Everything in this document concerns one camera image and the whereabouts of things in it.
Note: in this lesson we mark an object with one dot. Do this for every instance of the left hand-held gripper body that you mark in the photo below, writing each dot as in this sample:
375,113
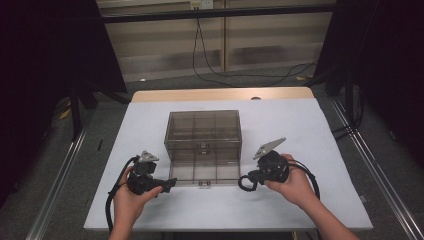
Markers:
141,181

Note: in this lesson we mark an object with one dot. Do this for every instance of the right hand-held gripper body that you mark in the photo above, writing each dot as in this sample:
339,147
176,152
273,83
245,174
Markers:
271,166

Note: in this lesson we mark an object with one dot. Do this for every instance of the transparent brown drawer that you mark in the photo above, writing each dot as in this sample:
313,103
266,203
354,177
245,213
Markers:
203,173

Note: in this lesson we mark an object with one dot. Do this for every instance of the transparent brown drawer box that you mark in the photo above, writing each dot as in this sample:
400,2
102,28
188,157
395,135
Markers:
202,130

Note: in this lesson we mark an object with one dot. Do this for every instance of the person's left hand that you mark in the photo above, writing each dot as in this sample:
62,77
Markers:
131,206

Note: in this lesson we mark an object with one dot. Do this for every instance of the person's right hand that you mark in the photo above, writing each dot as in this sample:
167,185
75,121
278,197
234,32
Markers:
295,186

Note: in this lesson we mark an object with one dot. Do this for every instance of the white table mat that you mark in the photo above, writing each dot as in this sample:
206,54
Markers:
216,210

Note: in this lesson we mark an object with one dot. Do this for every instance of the small black stick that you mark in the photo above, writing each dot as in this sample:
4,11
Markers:
100,145

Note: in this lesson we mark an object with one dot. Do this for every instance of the dark table grommet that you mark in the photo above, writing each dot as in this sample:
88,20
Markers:
256,98

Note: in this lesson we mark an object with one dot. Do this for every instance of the black metal stand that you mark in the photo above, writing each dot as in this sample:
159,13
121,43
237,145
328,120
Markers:
75,113
349,100

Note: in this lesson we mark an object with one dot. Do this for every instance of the black curtain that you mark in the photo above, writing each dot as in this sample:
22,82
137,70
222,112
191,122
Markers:
43,66
386,66

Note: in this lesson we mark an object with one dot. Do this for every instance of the black horizontal bar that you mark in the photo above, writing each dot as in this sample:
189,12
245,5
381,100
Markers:
216,13

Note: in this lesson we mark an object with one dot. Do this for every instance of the metal floor rail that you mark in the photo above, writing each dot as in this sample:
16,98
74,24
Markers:
383,180
56,186

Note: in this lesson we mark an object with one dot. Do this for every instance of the white wall socket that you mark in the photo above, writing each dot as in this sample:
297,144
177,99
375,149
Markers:
201,4

